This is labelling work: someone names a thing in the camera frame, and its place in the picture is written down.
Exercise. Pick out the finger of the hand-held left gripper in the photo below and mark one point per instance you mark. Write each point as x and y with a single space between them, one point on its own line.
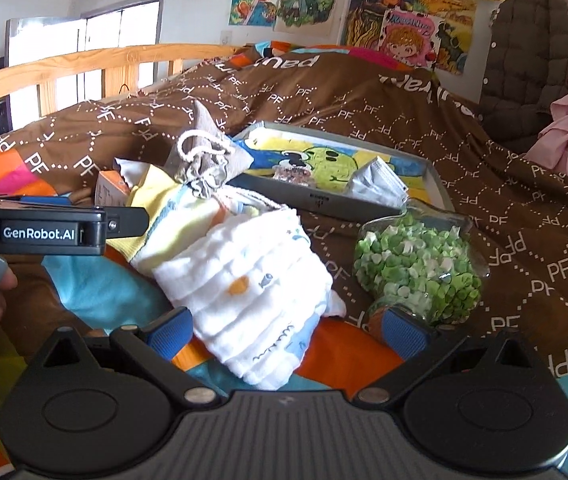
126 222

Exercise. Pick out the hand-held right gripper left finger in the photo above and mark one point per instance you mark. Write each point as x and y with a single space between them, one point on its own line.
169 331

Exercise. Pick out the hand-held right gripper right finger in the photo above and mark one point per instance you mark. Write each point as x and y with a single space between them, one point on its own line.
403 331

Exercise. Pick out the yellow and white cloth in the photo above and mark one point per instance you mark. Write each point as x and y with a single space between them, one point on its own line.
164 210

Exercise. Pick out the white muslin cloth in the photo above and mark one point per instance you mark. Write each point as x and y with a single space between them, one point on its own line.
249 290

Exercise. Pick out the grey tray with cartoon print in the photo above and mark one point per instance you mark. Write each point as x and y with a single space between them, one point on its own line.
314 160

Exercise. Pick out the orange box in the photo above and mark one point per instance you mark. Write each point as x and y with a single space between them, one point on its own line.
110 189

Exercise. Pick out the glass jar of green paper stars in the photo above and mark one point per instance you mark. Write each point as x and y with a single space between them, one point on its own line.
413 270

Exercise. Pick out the multicoloured bed sheet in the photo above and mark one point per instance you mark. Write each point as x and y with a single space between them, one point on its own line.
4 170

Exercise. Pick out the small clear packet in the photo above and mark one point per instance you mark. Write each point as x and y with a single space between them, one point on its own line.
293 175

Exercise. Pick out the blond figure cartoon poster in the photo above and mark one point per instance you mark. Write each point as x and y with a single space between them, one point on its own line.
309 0

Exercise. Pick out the pink-bordered cartoon poster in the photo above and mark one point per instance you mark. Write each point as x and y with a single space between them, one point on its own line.
406 40

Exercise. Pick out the brown quilted jacket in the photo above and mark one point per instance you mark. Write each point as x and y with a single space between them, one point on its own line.
533 60

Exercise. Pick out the orange and yellow drawing poster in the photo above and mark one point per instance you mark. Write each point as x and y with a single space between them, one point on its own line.
443 15

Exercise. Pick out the wooden bed rail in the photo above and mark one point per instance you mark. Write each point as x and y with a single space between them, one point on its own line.
64 70

